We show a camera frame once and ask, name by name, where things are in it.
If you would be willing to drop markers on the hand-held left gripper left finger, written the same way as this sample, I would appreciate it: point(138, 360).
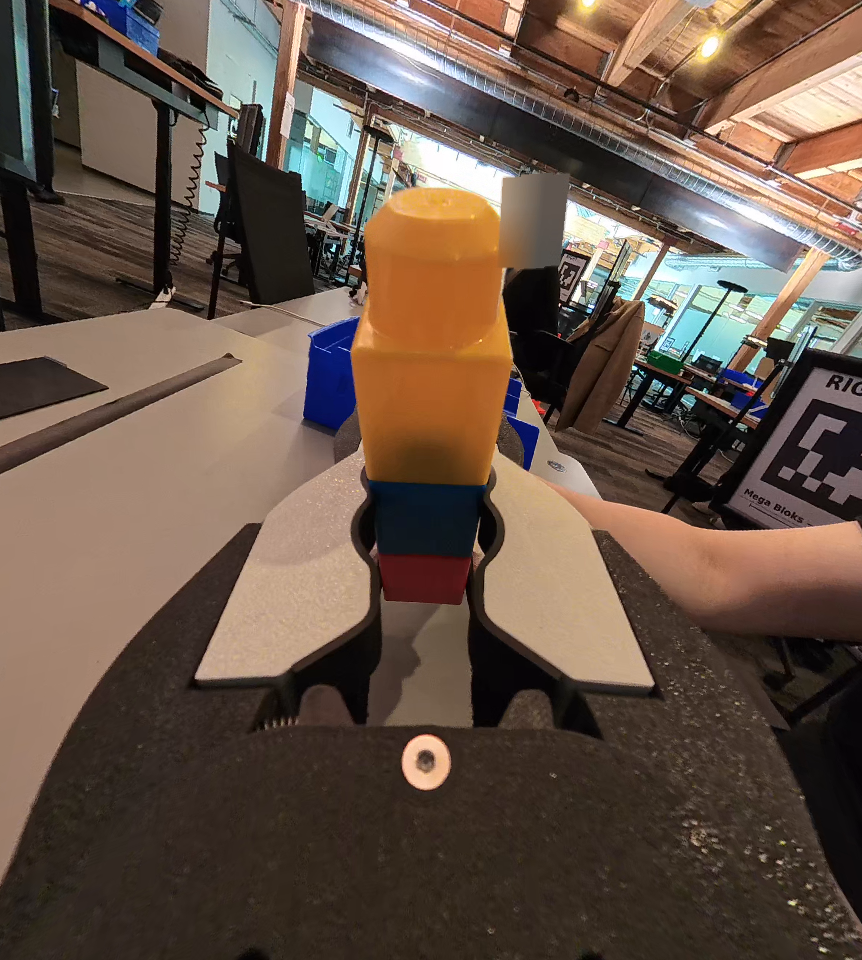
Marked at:
point(288, 585)

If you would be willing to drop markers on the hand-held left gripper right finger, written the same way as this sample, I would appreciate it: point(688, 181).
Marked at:
point(558, 592)

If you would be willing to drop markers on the yellow mega block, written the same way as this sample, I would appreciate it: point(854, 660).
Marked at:
point(431, 375)

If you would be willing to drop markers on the blue mega block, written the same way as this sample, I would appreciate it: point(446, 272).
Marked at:
point(427, 517)

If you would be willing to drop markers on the red mega block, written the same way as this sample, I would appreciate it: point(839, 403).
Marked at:
point(425, 579)

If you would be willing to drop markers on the person's right forearm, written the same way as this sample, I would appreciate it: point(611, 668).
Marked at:
point(700, 570)

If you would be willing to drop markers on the blue plastic bin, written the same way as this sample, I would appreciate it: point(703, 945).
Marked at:
point(329, 382)

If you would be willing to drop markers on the black office chair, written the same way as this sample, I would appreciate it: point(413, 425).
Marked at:
point(273, 232)

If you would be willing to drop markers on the tan coat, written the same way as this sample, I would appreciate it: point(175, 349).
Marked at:
point(603, 360)

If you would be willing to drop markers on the green bin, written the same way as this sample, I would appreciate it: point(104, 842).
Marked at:
point(667, 364)

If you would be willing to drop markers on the small tag sign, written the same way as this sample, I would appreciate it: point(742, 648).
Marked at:
point(573, 277)

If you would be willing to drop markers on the framed tag sign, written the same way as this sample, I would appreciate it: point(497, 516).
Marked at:
point(813, 450)

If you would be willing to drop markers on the wooden top standing desk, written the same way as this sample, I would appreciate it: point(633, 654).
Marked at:
point(163, 187)

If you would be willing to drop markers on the blue storage crate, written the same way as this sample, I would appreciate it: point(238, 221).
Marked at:
point(127, 22)

